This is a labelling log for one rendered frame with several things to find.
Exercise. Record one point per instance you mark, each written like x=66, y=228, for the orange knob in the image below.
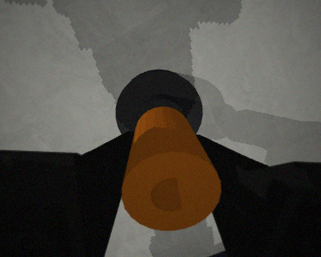
x=170, y=182

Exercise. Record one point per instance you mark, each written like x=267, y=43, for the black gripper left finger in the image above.
x=87, y=185

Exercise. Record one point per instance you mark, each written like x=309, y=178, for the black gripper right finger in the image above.
x=257, y=201

